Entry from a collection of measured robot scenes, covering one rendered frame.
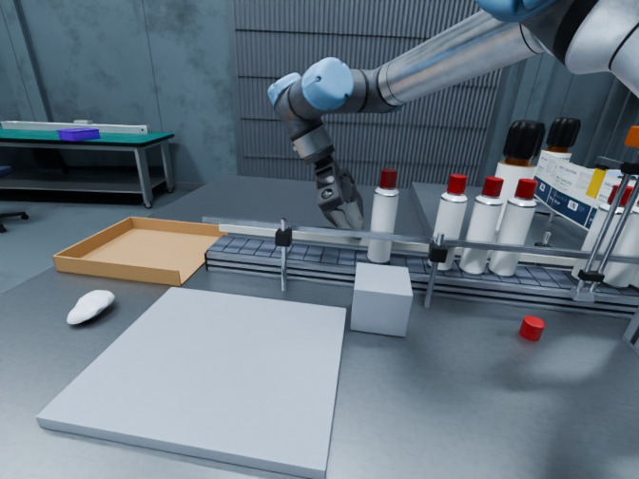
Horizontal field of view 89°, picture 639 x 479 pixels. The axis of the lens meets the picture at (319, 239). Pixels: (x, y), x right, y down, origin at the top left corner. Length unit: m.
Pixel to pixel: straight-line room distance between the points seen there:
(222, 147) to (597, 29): 4.25
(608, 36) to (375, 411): 0.45
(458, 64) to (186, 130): 4.14
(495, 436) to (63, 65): 5.06
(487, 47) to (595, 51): 0.22
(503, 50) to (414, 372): 0.46
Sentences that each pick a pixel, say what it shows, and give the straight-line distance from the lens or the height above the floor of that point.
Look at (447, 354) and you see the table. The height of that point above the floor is 0.83.
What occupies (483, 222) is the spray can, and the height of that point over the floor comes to 1.00.
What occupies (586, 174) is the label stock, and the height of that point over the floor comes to 1.05.
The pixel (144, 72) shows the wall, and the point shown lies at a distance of 4.65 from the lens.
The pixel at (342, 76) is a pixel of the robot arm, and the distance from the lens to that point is 0.60.
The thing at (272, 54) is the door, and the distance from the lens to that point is 4.19.
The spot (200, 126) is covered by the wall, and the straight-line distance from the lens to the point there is 4.46.
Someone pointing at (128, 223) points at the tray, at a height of 0.85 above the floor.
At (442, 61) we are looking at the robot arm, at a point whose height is 1.27.
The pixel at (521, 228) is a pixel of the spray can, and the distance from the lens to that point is 0.76.
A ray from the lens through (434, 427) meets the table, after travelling 0.52.
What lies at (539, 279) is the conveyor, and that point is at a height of 0.88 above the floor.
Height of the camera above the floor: 1.23
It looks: 24 degrees down
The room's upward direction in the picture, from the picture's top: 2 degrees clockwise
